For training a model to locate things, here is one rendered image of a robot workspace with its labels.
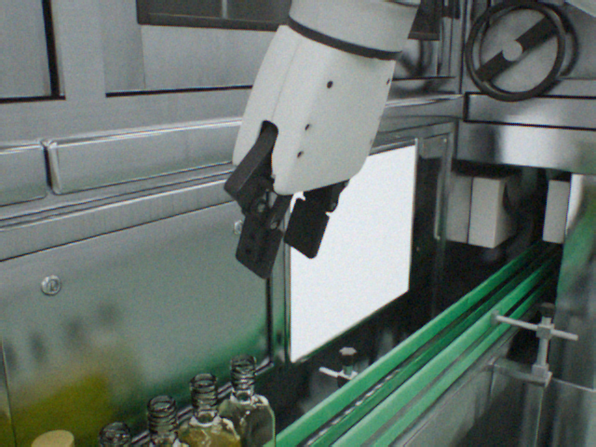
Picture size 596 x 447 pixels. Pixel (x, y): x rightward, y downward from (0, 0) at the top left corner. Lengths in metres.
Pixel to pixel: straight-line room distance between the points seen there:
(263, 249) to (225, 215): 0.40
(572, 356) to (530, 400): 0.17
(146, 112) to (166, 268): 0.19
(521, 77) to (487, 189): 0.32
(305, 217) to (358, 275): 0.66
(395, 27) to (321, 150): 0.09
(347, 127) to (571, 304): 1.14
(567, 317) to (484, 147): 0.43
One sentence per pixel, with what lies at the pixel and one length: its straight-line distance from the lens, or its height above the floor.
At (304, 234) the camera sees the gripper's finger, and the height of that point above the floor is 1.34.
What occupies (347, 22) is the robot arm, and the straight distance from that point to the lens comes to 0.36.
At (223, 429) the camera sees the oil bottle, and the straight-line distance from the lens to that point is 0.69.
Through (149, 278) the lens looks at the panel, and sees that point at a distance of 0.74.
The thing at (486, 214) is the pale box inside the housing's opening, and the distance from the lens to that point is 1.62.
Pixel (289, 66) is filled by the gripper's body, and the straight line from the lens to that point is 0.36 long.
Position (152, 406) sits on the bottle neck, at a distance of 0.64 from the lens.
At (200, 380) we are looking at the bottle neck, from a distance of 0.68.
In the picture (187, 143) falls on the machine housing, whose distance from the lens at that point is 0.75.
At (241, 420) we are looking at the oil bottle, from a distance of 0.71.
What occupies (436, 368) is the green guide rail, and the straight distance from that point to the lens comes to 1.10.
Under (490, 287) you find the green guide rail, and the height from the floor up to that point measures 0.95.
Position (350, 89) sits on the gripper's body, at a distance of 0.38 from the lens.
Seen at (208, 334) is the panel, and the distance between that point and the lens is 0.84.
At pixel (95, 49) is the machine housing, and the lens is 0.70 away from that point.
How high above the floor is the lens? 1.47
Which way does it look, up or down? 16 degrees down
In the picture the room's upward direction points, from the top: straight up
